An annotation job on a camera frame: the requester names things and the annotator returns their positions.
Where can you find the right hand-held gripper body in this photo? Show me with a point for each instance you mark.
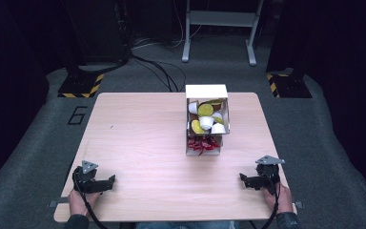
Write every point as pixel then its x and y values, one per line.
pixel 267 178

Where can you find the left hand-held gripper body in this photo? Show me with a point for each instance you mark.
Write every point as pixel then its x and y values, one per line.
pixel 89 183

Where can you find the person's left hand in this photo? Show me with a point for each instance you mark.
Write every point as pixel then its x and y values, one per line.
pixel 80 202

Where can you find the person's right hand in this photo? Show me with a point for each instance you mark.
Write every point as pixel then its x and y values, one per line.
pixel 282 198

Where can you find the pile of white coffee capsules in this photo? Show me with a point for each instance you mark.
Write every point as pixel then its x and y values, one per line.
pixel 206 121

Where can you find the white cardboard box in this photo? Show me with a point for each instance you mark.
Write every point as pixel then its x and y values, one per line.
pixel 206 91

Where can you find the black hazard-striped stand base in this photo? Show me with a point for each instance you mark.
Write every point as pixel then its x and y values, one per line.
pixel 290 87
pixel 79 86

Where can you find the black equipment cabinet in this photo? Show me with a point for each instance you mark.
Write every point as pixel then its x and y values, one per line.
pixel 98 28

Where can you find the white metal stand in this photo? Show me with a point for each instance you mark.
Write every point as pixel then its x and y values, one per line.
pixel 222 18

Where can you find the grey metal table bracket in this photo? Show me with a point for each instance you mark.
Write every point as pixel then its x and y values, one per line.
pixel 58 202
pixel 298 204

